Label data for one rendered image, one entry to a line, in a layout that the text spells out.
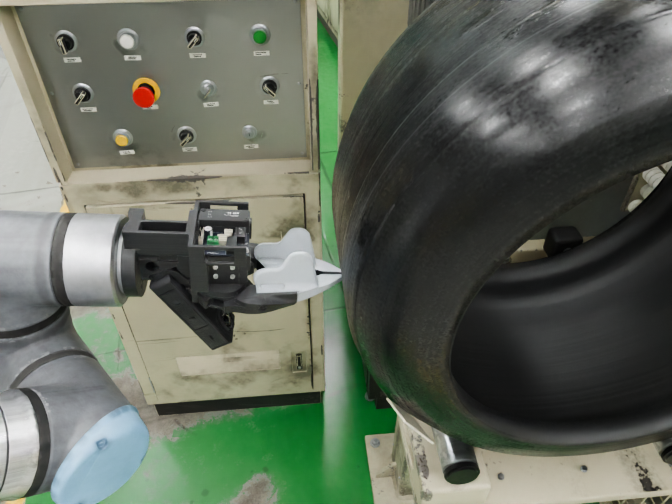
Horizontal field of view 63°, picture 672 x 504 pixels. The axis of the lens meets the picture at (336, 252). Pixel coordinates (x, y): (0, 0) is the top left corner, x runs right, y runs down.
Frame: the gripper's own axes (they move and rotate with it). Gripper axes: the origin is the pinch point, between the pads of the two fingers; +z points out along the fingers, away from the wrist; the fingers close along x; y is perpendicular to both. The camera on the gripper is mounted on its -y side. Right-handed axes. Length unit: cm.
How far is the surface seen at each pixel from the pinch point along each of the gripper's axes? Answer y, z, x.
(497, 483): -30.8, 26.2, -8.0
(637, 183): -10, 62, 38
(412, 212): 15.5, 4.0, -8.4
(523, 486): -30.4, 29.6, -8.7
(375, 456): -110, 29, 38
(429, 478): -26.1, 15.0, -9.2
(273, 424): -115, -1, 53
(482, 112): 23.5, 7.6, -7.1
